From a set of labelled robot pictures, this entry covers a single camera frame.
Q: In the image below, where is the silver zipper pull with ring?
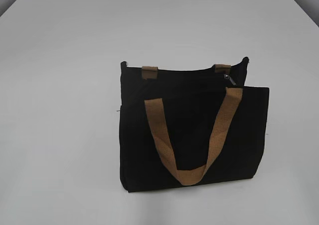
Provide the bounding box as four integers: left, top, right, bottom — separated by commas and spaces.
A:
224, 74, 237, 86

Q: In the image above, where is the black bag with tan handles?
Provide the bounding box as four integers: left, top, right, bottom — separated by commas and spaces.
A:
119, 57, 269, 192

